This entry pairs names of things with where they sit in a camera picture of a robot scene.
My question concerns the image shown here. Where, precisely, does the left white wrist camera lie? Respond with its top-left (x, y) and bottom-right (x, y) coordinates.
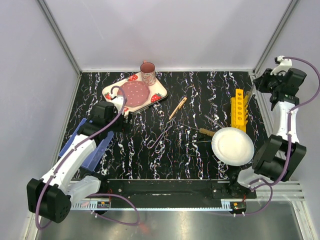
top-left (111, 95), bottom-right (125, 115)

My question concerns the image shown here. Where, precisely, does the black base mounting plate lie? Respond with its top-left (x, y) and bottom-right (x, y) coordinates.
top-left (100, 179), bottom-right (257, 200)

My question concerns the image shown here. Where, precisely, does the glass test tube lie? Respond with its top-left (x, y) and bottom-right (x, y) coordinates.
top-left (244, 91), bottom-right (252, 104)
top-left (249, 83), bottom-right (256, 98)
top-left (204, 114), bottom-right (224, 128)

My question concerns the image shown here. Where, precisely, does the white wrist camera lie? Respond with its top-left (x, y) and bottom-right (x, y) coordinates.
top-left (111, 95), bottom-right (125, 115)
top-left (270, 55), bottom-right (292, 76)

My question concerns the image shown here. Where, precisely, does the wooden clothespin clamp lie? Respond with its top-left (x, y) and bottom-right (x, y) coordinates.
top-left (169, 96), bottom-right (188, 121)

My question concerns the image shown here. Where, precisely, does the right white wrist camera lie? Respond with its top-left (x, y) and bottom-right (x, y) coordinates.
top-left (270, 55), bottom-right (292, 76)

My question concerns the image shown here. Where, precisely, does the white paper plate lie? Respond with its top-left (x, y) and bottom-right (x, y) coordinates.
top-left (211, 127), bottom-right (255, 167)

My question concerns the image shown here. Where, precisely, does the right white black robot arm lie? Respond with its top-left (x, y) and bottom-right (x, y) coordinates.
top-left (227, 68), bottom-right (307, 199)

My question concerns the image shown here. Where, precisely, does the thin metal needle probe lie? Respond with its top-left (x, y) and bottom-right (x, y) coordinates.
top-left (185, 140), bottom-right (212, 145)

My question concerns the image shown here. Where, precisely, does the yellow test tube rack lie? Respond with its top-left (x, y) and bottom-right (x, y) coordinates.
top-left (230, 88), bottom-right (249, 133)

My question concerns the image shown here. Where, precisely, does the pink floral mug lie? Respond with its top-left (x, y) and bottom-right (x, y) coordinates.
top-left (140, 60), bottom-right (156, 86)

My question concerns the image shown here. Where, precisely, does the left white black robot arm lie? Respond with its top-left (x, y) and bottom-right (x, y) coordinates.
top-left (26, 97), bottom-right (131, 223)

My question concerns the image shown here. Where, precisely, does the pink dotted plate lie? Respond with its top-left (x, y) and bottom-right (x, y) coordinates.
top-left (120, 80), bottom-right (150, 108)

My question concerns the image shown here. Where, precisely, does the right controller box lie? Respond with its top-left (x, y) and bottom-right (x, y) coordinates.
top-left (231, 201), bottom-right (247, 212)

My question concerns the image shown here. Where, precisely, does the blue plastic bin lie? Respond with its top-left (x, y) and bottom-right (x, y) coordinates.
top-left (58, 118), bottom-right (114, 172)

